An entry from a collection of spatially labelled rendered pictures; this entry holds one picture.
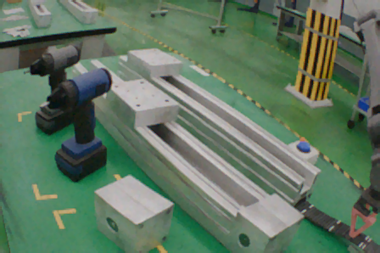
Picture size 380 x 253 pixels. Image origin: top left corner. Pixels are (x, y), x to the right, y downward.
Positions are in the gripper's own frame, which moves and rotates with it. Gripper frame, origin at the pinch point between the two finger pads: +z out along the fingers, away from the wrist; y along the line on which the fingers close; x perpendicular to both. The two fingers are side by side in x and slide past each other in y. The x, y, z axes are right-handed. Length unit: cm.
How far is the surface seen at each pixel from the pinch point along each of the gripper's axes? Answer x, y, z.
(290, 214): -13.0, 16.0, -3.7
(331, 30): -169, -282, -10
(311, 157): -27.1, -12.9, 0.1
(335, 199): -13.6, -12.1, 5.8
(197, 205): -29.3, 23.5, 1.7
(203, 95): -61, -3, -2
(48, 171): -54, 46, 6
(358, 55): -323, -784, 68
